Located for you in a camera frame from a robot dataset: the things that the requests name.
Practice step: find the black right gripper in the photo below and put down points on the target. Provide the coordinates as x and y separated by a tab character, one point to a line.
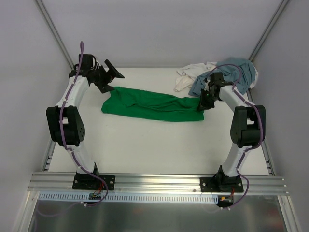
207	100

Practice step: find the left aluminium frame post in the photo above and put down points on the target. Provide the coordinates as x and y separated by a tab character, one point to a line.
52	28

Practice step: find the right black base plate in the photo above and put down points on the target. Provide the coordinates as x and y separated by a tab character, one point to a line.
224	184

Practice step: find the aluminium mounting rail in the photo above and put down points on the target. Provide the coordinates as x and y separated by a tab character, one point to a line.
157	183

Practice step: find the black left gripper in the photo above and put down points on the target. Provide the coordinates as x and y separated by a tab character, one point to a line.
105	79

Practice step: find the white t-shirt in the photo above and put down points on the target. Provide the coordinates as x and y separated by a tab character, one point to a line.
189	73

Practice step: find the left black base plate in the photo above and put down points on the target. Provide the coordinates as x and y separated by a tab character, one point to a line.
87	182

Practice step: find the white slotted cable duct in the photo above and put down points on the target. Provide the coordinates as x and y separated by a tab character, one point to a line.
130	197

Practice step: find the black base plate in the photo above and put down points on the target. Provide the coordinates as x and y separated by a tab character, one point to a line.
87	182
224	184

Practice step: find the right aluminium frame post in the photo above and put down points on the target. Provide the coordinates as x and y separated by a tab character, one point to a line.
268	29

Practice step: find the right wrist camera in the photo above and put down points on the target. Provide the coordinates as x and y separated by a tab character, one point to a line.
217	78

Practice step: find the green t-shirt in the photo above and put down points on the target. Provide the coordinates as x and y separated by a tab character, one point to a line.
144	104

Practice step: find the blue-grey t-shirt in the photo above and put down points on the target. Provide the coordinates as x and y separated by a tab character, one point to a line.
240	71

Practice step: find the aluminium frame post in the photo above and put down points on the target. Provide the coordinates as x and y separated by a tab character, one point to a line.
268	29
52	28

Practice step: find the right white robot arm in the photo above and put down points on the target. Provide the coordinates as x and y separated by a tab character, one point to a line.
247	130

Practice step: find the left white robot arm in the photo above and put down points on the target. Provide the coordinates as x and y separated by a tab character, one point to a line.
64	121

